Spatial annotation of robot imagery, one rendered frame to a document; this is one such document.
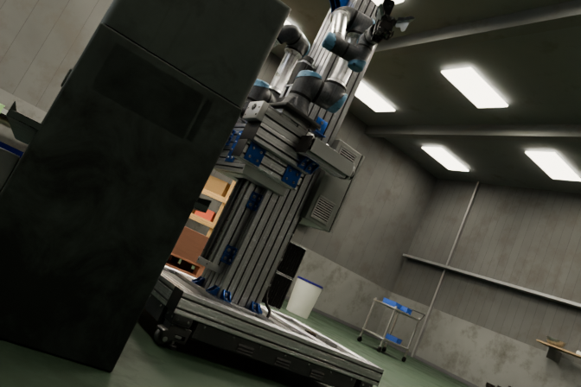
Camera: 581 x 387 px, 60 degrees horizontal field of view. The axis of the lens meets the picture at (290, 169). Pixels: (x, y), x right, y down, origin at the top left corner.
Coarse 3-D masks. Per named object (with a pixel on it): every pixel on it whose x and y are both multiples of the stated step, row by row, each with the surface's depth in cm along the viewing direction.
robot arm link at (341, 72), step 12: (360, 12) 254; (348, 24) 252; (360, 24) 252; (372, 24) 253; (348, 36) 255; (336, 72) 249; (348, 72) 250; (324, 84) 245; (336, 84) 245; (324, 96) 244; (336, 96) 245; (324, 108) 248; (336, 108) 246
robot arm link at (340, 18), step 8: (344, 8) 250; (352, 8) 253; (336, 16) 243; (344, 16) 244; (352, 16) 251; (336, 24) 234; (344, 24) 238; (328, 32) 222; (336, 32) 226; (344, 32) 232; (328, 40) 220; (336, 40) 221; (344, 40) 223; (328, 48) 223; (336, 48) 222; (344, 48) 222
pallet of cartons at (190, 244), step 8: (184, 232) 590; (192, 232) 596; (184, 240) 591; (192, 240) 596; (200, 240) 602; (176, 248) 586; (184, 248) 592; (192, 248) 597; (200, 248) 603; (176, 256) 586; (184, 256) 592; (192, 256) 598; (200, 256) 603; (168, 264) 581; (176, 264) 638; (184, 264) 636; (192, 264) 621; (200, 264) 604; (184, 272) 594; (192, 272) 643; (200, 272) 606
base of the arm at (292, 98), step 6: (288, 96) 242; (294, 96) 240; (300, 96) 240; (306, 96) 241; (294, 102) 239; (300, 102) 239; (306, 102) 241; (300, 108) 238; (306, 108) 241; (306, 114) 241
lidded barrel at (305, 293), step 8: (304, 280) 806; (296, 288) 812; (304, 288) 803; (312, 288) 803; (320, 288) 810; (296, 296) 804; (304, 296) 800; (312, 296) 803; (288, 304) 812; (296, 304) 800; (304, 304) 799; (312, 304) 806; (296, 312) 797; (304, 312) 799
